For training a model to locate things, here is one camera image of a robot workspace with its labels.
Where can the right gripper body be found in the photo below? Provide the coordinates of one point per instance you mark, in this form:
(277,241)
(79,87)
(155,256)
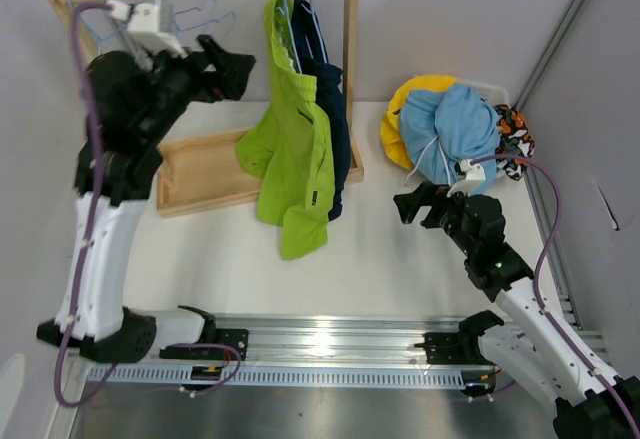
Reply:
(446,214)

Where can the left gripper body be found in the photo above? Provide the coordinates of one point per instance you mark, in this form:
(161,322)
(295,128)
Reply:
(180,81)

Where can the blue hanger of light-blue shorts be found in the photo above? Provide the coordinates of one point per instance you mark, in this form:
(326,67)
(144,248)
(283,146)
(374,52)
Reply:
(200,18)

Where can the yellow shorts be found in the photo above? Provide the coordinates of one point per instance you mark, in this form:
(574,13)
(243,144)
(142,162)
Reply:
(392,142)

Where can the navy blue shorts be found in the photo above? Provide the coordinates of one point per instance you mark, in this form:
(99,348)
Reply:
(329,96)

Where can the light blue shorts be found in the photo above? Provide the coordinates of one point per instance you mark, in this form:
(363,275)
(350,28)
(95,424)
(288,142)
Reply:
(441,129)

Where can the lime green shorts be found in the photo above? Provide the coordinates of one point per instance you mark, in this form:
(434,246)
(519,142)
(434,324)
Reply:
(290,151)

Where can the orange camouflage shorts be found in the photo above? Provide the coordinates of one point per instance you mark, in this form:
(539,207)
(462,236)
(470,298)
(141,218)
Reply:
(515,140)

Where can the blue hanger of camouflage shorts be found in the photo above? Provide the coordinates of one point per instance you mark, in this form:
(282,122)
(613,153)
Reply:
(105,33)

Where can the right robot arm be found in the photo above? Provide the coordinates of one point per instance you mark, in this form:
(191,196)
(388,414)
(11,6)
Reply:
(533,344)

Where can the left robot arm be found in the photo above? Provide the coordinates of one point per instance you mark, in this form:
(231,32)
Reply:
(136,108)

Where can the wooden clothes rack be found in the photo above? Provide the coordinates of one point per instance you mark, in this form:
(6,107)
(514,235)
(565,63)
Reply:
(202,173)

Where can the white plastic basket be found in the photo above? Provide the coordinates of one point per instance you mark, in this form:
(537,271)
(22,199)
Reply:
(491,94)

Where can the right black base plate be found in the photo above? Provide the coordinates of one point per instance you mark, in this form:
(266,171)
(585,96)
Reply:
(450,348)

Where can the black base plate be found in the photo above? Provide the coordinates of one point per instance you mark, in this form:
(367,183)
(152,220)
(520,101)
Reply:
(224,345)
(450,348)

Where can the aluminium mounting rail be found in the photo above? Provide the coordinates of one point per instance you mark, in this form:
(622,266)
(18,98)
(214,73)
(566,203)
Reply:
(330,342)

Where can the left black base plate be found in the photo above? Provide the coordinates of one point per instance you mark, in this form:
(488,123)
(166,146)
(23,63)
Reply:
(224,345)

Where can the white slotted cable duct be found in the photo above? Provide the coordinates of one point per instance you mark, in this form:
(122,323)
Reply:
(260,375)

